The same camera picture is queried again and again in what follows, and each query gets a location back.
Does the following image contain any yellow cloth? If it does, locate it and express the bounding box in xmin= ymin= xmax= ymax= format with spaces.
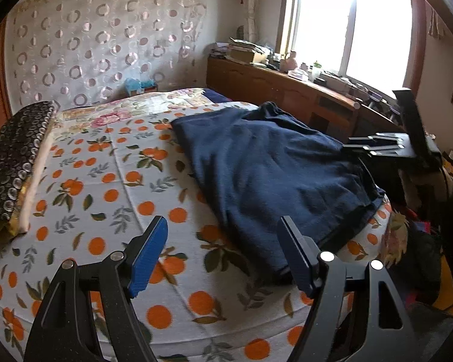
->
xmin=433 ymin=256 xmax=453 ymax=316

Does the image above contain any pile of colourful clothes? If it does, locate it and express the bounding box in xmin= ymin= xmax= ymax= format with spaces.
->
xmin=385 ymin=196 xmax=453 ymax=310

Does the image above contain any sheer circle-patterned curtain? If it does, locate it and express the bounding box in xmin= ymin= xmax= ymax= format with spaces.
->
xmin=5 ymin=0 xmax=208 ymax=116

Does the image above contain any navy printed t-shirt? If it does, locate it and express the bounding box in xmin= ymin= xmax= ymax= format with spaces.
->
xmin=171 ymin=102 xmax=386 ymax=285

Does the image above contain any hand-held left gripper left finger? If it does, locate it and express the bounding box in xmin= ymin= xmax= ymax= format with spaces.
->
xmin=23 ymin=215 xmax=169 ymax=362

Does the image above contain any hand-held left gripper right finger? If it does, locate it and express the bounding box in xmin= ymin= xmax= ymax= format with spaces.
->
xmin=277 ymin=216 xmax=418 ymax=362

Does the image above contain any orange fruit print bedsheet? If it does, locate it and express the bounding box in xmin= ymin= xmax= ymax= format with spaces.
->
xmin=0 ymin=100 xmax=397 ymax=362

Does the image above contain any wooden cabinet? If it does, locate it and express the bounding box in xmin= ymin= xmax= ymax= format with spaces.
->
xmin=206 ymin=56 xmax=404 ymax=148

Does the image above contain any floral quilt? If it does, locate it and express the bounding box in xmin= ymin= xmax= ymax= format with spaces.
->
xmin=55 ymin=87 xmax=212 ymax=129

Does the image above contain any beige window curtain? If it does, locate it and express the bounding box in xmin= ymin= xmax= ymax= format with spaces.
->
xmin=232 ymin=0 xmax=265 ymax=42

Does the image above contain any dark blue blanket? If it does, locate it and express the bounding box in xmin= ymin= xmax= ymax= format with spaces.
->
xmin=203 ymin=88 xmax=233 ymax=103

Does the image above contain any window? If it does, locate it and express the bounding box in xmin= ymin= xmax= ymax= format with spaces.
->
xmin=275 ymin=0 xmax=427 ymax=95

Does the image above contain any black circle-patterned cloth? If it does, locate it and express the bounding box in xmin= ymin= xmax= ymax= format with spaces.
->
xmin=0 ymin=100 xmax=57 ymax=227

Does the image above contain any pink figurine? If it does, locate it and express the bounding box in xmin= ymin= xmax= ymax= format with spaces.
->
xmin=280 ymin=51 xmax=298 ymax=71

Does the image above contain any row of small desk clutter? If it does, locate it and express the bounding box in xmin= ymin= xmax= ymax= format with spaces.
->
xmin=298 ymin=60 xmax=401 ymax=116

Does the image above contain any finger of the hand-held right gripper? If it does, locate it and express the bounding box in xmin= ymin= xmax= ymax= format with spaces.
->
xmin=342 ymin=141 xmax=410 ymax=159
xmin=366 ymin=132 xmax=409 ymax=147

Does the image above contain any blue tissue box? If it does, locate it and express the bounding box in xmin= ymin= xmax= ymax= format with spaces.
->
xmin=124 ymin=78 xmax=158 ymax=97

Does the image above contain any stack of books and papers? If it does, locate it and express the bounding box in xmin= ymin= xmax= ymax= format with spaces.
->
xmin=210 ymin=37 xmax=270 ymax=65

